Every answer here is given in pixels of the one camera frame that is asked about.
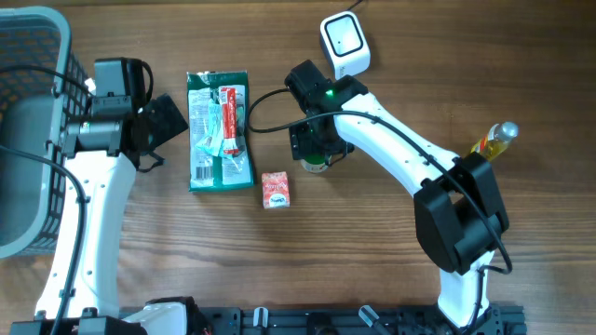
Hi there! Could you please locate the green sponge pack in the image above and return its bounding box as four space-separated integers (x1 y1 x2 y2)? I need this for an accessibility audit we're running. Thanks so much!
186 71 254 192

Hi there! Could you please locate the green lid jar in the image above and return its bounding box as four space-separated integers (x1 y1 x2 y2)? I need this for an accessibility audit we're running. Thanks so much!
300 154 329 173

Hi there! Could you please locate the sponge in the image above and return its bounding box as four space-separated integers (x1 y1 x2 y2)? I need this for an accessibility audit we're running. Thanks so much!
262 171 291 209

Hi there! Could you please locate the yellow dish soap bottle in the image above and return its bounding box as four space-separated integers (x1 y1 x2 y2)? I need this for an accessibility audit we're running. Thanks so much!
470 122 519 161

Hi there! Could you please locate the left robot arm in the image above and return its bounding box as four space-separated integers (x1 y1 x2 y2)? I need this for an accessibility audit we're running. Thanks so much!
10 58 188 334

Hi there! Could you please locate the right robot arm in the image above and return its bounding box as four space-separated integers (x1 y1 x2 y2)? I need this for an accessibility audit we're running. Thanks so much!
284 60 509 332

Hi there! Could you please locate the white barcode scanner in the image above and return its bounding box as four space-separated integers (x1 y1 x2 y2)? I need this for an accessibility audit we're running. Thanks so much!
319 11 371 80

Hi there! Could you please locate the grey plastic mesh basket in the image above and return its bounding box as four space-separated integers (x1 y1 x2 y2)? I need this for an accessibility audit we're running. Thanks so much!
1 7 89 258

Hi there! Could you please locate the left camera cable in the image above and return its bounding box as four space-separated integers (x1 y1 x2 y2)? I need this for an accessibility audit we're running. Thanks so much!
0 63 94 335

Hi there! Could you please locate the camera cable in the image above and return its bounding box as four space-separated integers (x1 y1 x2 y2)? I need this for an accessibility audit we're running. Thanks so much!
246 87 513 334
0 63 94 335

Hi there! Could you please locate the right camera cable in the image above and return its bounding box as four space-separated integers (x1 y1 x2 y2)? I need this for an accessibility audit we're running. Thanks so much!
246 87 513 334

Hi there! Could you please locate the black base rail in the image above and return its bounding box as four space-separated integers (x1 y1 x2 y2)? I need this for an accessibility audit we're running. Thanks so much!
8 297 528 335

